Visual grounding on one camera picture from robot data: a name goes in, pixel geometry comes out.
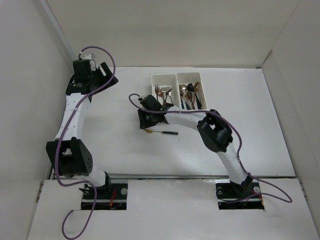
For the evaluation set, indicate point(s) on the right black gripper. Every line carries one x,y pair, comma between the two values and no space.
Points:
143,123

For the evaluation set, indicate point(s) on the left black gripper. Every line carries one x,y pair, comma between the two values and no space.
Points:
105,71

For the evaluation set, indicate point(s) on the copper long fork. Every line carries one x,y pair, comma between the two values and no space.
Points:
161,94

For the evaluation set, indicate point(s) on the copper small fork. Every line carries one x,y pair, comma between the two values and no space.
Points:
156,89

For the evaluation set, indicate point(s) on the slim silver fork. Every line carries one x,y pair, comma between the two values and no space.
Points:
163,90

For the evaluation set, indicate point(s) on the silver fork black handle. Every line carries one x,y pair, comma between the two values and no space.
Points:
168,94

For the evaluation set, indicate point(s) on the gold fork black handle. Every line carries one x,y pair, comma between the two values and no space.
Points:
174,133

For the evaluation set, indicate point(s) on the white measuring scoop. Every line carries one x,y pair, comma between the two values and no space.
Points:
184,98

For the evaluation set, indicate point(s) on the silver spoon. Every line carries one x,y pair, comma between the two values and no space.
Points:
183,86

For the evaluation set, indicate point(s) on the brown copper spoon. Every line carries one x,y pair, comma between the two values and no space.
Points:
190,97

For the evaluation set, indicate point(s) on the black spoon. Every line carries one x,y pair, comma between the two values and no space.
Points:
190,87

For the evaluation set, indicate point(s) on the copper round spoon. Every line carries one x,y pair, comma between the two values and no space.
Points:
196,88

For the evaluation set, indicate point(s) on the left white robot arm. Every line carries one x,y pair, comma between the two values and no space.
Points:
97,177

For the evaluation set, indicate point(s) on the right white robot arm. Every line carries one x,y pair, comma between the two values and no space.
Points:
215,132

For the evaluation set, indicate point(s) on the left white plastic bin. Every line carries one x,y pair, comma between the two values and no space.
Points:
166,80

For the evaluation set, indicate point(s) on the white plastic bin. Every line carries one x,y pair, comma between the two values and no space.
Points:
192,77
166,80

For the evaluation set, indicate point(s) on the right white plastic bin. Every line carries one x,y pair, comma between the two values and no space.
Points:
192,77

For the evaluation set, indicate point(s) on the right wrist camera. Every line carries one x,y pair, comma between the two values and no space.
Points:
141,98

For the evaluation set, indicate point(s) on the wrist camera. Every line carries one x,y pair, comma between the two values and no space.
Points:
90,57
141,98

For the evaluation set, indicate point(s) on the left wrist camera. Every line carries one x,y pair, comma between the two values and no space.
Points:
90,57

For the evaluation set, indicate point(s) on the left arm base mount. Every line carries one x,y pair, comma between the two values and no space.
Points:
110,197

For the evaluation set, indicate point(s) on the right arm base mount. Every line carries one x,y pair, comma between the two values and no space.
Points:
231,196

